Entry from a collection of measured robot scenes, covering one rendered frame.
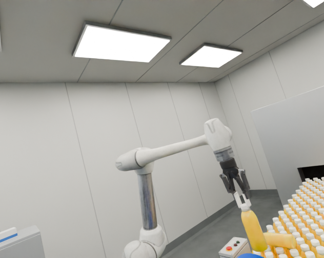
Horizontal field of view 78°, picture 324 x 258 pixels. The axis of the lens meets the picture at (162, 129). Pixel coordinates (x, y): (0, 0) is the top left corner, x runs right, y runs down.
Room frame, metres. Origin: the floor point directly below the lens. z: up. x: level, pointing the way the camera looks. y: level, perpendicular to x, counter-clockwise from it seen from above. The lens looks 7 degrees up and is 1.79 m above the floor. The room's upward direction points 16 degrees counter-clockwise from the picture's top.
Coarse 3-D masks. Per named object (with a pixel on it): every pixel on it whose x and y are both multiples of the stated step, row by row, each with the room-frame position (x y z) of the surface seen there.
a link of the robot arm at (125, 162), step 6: (132, 150) 1.26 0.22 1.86; (120, 156) 1.23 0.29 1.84; (126, 156) 1.19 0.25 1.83; (132, 156) 1.17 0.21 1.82; (120, 162) 1.21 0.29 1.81; (126, 162) 1.18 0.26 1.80; (132, 162) 1.17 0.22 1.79; (120, 168) 1.23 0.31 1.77; (126, 168) 1.21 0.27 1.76; (132, 168) 1.20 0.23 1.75; (138, 168) 1.28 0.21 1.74
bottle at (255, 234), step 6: (246, 210) 0.98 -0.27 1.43; (246, 216) 0.97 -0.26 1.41; (252, 216) 0.97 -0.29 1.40; (246, 222) 0.97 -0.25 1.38; (252, 222) 0.96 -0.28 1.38; (258, 222) 0.98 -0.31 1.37; (246, 228) 0.98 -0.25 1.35; (252, 228) 0.96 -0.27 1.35; (258, 228) 0.97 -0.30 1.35; (252, 234) 0.97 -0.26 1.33; (258, 234) 0.96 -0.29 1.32; (252, 240) 0.97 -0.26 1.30; (258, 240) 0.96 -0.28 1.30; (264, 240) 0.97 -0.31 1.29; (252, 246) 0.98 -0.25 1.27; (258, 246) 0.96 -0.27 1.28; (264, 246) 0.96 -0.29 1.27
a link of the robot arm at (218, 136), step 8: (208, 120) 0.99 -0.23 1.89; (216, 120) 0.97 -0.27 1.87; (208, 128) 0.97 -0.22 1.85; (216, 128) 0.96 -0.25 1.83; (224, 128) 0.97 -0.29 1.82; (208, 136) 0.98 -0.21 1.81; (216, 136) 0.96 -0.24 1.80; (224, 136) 0.96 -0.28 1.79; (216, 144) 0.96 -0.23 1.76; (224, 144) 0.96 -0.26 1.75
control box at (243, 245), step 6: (234, 240) 1.44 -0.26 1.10; (240, 240) 1.41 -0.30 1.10; (246, 240) 1.40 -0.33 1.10; (234, 246) 1.36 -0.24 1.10; (240, 246) 1.35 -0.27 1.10; (246, 246) 1.39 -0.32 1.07; (222, 252) 1.33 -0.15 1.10; (228, 252) 1.31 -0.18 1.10; (234, 252) 1.30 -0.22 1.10; (240, 252) 1.33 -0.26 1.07; (246, 252) 1.37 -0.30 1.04
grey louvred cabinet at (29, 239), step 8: (24, 232) 1.86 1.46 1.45; (32, 232) 1.76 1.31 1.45; (16, 240) 1.65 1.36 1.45; (24, 240) 1.66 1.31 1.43; (32, 240) 1.69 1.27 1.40; (40, 240) 1.73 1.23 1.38; (0, 248) 1.58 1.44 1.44; (8, 248) 1.60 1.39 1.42; (16, 248) 1.63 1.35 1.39; (24, 248) 1.65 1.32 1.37; (32, 248) 1.69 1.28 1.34; (40, 248) 1.72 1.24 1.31; (0, 256) 1.56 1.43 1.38; (8, 256) 1.59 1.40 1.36; (16, 256) 1.62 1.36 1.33; (24, 256) 1.65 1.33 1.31; (32, 256) 1.68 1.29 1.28; (40, 256) 1.71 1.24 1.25
